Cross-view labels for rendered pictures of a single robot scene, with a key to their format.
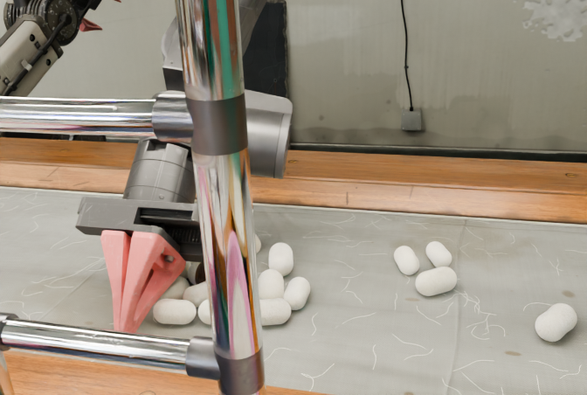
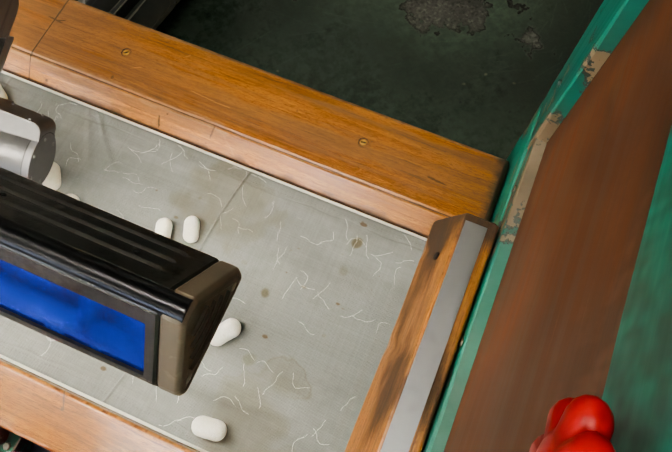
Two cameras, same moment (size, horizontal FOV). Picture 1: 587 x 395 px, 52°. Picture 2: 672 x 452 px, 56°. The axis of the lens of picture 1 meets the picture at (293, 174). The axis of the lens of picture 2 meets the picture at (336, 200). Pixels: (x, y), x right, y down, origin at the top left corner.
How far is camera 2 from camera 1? 0.58 m
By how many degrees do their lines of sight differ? 47
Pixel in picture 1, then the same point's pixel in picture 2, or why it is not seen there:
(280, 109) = (28, 134)
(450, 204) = (241, 154)
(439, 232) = (218, 186)
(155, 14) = not seen: outside the picture
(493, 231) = (262, 195)
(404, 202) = (205, 140)
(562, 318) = (222, 337)
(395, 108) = not seen: outside the picture
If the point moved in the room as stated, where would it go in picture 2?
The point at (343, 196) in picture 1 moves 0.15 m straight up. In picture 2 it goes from (156, 118) to (115, 45)
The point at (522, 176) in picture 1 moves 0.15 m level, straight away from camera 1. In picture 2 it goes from (319, 133) to (383, 41)
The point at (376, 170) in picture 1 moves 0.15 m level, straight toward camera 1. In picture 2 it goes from (194, 90) to (143, 202)
